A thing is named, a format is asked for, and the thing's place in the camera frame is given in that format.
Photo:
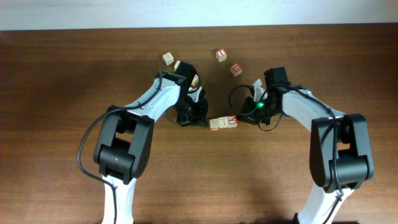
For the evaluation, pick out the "wooden block red side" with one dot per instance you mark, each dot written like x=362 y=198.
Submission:
x=214 y=124

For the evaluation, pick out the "wooden block beside N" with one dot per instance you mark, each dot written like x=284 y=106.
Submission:
x=195 y=80

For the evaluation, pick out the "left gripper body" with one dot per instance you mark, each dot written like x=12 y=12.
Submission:
x=191 y=110

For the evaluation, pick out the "wooden block letter K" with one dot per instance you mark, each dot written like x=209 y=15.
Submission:
x=168 y=58

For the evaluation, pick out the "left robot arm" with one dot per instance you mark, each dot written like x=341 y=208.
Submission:
x=123 y=146

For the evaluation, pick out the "red letter Y block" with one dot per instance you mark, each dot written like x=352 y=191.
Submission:
x=232 y=121

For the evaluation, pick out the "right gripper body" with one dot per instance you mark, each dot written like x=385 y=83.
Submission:
x=250 y=112

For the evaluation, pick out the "plain wooden picture block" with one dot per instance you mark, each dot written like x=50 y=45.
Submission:
x=177 y=63

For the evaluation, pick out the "red letter U block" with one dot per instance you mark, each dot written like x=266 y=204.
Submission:
x=236 y=69

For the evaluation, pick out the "red letter I block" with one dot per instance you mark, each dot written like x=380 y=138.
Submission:
x=221 y=55

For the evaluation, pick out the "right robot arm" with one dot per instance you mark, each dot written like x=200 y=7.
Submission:
x=340 y=159

